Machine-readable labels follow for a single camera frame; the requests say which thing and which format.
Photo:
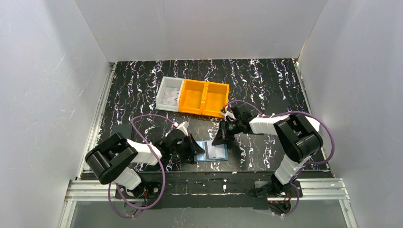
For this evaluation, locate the black flat box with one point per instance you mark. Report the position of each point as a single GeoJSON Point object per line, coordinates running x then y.
{"type": "Point", "coordinates": [126, 130]}

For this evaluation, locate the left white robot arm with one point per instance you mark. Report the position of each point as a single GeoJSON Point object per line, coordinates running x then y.
{"type": "Point", "coordinates": [110, 160]}

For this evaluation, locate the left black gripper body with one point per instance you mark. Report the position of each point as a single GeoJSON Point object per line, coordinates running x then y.
{"type": "Point", "coordinates": [187, 143]}

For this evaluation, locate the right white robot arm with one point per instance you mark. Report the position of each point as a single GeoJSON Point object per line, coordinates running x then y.
{"type": "Point", "coordinates": [298, 137]}

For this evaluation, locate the right orange bin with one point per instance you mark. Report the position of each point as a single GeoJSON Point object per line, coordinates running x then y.
{"type": "Point", "coordinates": [215, 98]}

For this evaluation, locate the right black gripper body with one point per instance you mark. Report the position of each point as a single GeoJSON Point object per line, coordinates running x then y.
{"type": "Point", "coordinates": [224, 131]}

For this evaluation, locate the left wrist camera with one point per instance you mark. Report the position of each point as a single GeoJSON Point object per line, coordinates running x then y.
{"type": "Point", "coordinates": [182, 127]}

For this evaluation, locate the blue card holder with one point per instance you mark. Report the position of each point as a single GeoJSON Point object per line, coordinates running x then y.
{"type": "Point", "coordinates": [211, 153]}

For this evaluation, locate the left orange bin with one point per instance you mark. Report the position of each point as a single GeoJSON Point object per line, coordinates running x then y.
{"type": "Point", "coordinates": [191, 97]}

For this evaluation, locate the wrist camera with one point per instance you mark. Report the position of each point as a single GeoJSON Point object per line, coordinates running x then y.
{"type": "Point", "coordinates": [227, 113]}
{"type": "Point", "coordinates": [182, 127]}

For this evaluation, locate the white plastic bin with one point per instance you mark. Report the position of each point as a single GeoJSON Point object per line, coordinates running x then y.
{"type": "Point", "coordinates": [168, 95]}

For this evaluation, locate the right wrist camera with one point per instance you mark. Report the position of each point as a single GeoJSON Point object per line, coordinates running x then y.
{"type": "Point", "coordinates": [227, 113]}

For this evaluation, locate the orange bin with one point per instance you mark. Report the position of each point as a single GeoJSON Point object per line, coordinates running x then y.
{"type": "Point", "coordinates": [191, 97]}
{"type": "Point", "coordinates": [215, 98]}

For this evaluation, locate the white box with label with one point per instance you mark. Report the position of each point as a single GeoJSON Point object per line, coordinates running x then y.
{"type": "Point", "coordinates": [315, 124]}

